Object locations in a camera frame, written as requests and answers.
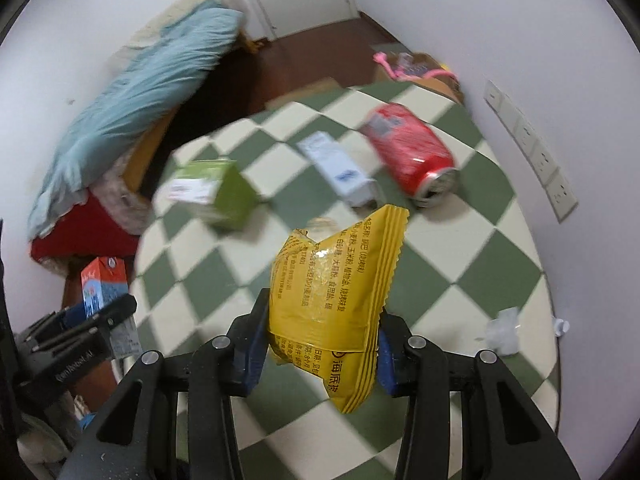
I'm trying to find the red blue milk carton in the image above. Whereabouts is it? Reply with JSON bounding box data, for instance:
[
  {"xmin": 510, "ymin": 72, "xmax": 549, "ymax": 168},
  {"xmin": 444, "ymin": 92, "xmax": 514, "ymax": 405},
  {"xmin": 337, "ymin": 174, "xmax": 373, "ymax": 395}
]
[{"xmin": 80, "ymin": 257, "xmax": 142, "ymax": 359}]

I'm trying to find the green white box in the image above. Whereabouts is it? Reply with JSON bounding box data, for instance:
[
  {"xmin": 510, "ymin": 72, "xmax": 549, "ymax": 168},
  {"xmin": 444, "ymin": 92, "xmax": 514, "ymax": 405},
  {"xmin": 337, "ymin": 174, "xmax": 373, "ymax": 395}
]
[{"xmin": 167, "ymin": 159, "xmax": 260, "ymax": 231}]

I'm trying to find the yellow snack bag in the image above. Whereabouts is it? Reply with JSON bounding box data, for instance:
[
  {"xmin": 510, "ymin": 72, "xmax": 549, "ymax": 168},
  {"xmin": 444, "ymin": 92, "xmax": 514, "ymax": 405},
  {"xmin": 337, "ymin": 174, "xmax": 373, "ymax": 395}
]
[{"xmin": 268, "ymin": 205, "xmax": 409, "ymax": 414}]

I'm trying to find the white blue small carton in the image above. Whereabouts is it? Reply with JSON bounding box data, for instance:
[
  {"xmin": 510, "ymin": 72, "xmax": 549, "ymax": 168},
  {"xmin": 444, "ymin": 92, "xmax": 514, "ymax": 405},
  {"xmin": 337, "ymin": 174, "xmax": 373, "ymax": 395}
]
[{"xmin": 297, "ymin": 131, "xmax": 378, "ymax": 208}]

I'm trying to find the red soda can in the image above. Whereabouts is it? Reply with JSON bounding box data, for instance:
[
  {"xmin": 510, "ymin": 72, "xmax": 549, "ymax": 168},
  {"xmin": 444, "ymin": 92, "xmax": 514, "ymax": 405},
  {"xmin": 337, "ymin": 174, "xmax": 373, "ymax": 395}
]
[{"xmin": 359, "ymin": 103, "xmax": 459, "ymax": 208}]

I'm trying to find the red bed sheet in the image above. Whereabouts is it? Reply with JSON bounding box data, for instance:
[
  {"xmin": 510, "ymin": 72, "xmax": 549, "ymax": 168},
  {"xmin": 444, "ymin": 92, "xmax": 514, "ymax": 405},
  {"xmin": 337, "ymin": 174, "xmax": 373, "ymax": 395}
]
[{"xmin": 30, "ymin": 193, "xmax": 139, "ymax": 263}]

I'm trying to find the patterned grey pink blanket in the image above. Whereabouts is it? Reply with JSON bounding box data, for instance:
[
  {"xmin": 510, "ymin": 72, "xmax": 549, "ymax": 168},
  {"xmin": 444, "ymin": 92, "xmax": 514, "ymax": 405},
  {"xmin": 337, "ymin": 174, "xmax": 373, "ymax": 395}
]
[{"xmin": 89, "ymin": 151, "xmax": 151, "ymax": 236}]

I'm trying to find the green white checkered tablecloth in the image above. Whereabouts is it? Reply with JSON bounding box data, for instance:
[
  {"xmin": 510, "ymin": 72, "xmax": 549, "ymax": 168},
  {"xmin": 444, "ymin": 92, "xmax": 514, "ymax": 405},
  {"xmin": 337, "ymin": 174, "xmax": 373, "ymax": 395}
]
[{"xmin": 117, "ymin": 79, "xmax": 561, "ymax": 480}]

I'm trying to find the pink patterned bag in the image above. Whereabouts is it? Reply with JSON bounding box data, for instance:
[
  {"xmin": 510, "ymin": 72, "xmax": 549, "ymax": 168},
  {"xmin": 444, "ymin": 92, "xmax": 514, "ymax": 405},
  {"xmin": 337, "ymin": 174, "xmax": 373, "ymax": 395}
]
[{"xmin": 373, "ymin": 52, "xmax": 465, "ymax": 104}]

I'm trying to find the white wall socket strip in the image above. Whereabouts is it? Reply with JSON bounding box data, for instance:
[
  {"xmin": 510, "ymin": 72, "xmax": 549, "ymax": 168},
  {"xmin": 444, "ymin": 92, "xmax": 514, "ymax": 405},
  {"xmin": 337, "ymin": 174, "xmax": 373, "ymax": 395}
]
[{"xmin": 484, "ymin": 80, "xmax": 578, "ymax": 223}]

